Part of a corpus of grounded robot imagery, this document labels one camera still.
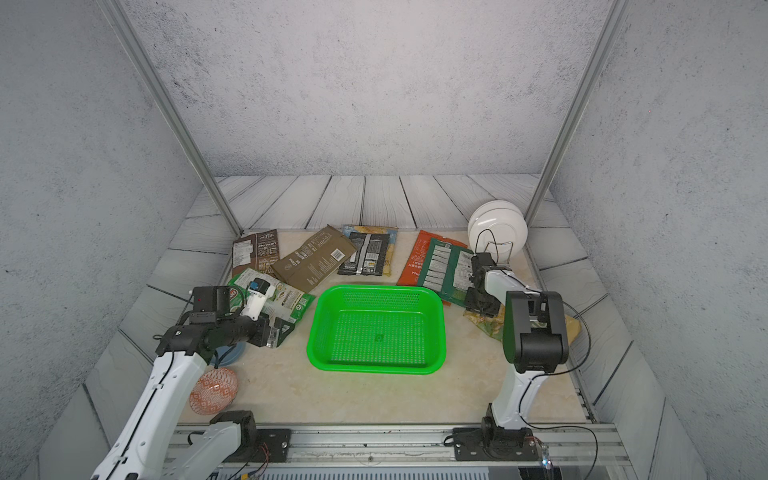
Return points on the left aluminium frame post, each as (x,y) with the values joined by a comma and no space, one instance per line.
(123,29)

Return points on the black and yellow snack bag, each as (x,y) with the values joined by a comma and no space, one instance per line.
(374,251)

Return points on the aluminium frame post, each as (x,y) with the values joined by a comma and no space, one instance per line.
(589,79)
(123,29)

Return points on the dark green Real chips bag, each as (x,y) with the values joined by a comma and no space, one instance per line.
(446,270)

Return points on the blue bowl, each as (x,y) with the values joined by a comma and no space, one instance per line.
(227,355)

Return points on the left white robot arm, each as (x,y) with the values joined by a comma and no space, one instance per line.
(183,354)

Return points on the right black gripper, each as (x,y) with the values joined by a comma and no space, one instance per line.
(469,297)

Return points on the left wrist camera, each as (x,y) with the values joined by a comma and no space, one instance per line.
(258,292)

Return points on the white plate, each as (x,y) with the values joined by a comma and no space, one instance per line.
(499,221)

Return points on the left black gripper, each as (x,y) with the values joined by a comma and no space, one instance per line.
(275,337)

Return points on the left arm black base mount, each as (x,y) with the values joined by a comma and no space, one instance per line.
(270,444)

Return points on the green Chuba cassava chips bag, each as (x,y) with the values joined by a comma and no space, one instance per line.
(287,302)

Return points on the yellow kettle chips bag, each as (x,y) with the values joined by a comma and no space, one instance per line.
(493,326)

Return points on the metal wire plate stand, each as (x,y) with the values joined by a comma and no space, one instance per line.
(493,254)

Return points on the red patterned bowl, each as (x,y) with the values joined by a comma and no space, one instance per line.
(214,391)

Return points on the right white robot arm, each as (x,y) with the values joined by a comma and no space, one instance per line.
(534,336)

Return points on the dark brown snack bag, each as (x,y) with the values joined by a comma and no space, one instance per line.
(258,251)

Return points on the red Lerna chips bag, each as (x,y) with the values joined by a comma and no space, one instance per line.
(414,263)

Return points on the brown Lerna cassava bag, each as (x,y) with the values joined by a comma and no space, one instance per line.
(317,258)

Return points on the right aluminium frame post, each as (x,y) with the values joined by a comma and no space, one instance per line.
(589,79)

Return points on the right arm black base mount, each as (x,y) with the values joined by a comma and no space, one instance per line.
(489,442)

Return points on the green plastic mesh basket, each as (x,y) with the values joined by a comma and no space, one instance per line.
(379,329)

